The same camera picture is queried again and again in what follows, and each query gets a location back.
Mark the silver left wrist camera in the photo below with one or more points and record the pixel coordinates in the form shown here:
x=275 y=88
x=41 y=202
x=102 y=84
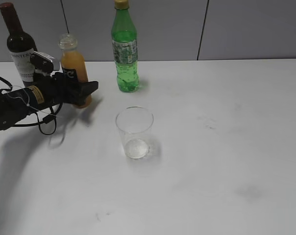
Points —
x=44 y=64

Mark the green soda bottle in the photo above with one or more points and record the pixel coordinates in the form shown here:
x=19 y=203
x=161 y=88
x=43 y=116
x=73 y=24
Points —
x=125 y=48

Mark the red wine bottle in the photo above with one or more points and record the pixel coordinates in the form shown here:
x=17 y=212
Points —
x=20 y=44

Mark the NFC orange juice bottle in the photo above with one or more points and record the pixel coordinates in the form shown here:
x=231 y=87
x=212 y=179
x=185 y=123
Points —
x=72 y=61

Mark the transparent plastic cup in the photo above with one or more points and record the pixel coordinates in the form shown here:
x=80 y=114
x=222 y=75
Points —
x=134 y=126

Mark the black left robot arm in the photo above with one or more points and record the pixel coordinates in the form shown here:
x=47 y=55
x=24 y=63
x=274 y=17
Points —
x=16 y=105

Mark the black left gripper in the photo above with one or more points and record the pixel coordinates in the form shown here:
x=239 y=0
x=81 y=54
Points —
x=58 y=88

